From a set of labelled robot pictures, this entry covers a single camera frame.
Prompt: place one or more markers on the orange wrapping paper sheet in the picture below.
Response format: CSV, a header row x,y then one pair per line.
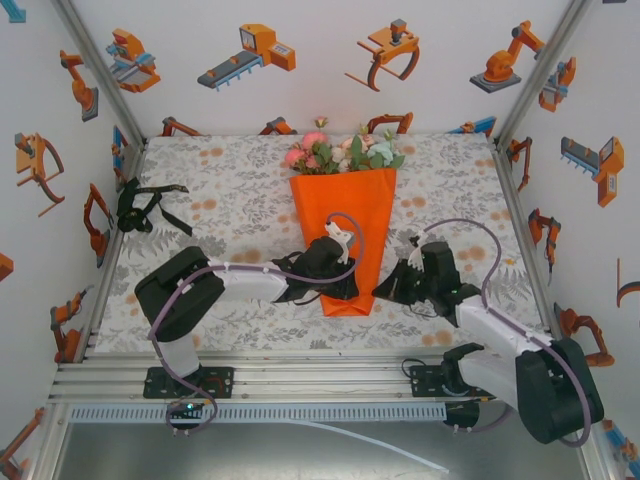
x,y
350,200

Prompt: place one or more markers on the artificial flower bouquet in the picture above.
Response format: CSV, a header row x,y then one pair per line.
x,y
312,142

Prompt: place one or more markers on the black printed ribbon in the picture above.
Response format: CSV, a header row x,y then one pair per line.
x,y
131,220

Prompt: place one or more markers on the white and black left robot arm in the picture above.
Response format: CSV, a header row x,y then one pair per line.
x,y
250,289

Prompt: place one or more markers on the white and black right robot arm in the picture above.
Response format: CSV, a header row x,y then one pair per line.
x,y
500,327

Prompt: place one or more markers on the floral patterned table mat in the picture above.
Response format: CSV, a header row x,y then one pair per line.
x,y
225,210

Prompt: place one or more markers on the thin white tube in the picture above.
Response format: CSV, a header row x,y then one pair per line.
x,y
380,444

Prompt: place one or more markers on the black controller board green LED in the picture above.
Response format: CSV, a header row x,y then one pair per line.
x,y
187,407

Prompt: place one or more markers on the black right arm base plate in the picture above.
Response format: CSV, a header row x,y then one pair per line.
x,y
422,380

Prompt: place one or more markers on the aluminium frame rail with grooves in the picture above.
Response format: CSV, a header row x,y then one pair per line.
x,y
320,380

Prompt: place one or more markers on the aluminium table side rail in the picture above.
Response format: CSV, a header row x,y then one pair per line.
x,y
96,320
504,160

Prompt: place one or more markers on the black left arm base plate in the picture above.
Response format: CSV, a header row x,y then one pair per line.
x,y
225,380

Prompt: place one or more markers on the slanted aluminium frame post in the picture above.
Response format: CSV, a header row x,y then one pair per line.
x,y
100,70
545,70

